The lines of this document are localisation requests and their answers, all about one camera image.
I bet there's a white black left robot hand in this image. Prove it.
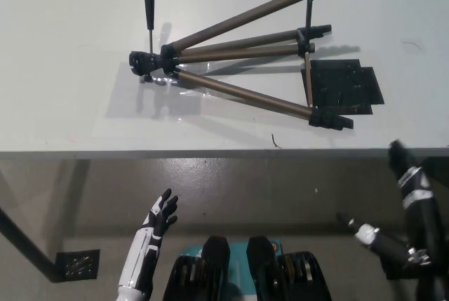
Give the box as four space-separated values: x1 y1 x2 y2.
141 188 179 243

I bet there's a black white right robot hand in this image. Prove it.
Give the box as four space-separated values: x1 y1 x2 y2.
388 139 434 210

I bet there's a bronze and black camera tripod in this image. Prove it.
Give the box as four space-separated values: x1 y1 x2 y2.
128 0 360 131

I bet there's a black floor mounting plate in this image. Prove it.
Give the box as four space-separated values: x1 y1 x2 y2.
55 248 101 279

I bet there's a black tape patch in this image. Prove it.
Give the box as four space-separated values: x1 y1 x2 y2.
304 58 387 116

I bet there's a clear plastic tape sheet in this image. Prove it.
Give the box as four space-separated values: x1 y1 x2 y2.
105 25 246 121

